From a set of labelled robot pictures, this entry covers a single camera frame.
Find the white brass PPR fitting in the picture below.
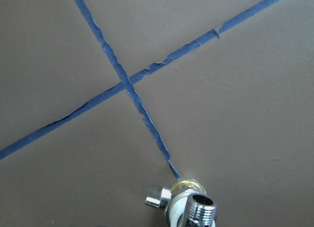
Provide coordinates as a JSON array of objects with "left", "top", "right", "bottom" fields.
[{"left": 145, "top": 178, "right": 206, "bottom": 227}]

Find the metal valve fitting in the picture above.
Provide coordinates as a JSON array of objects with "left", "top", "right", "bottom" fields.
[{"left": 182, "top": 194, "right": 217, "bottom": 227}]

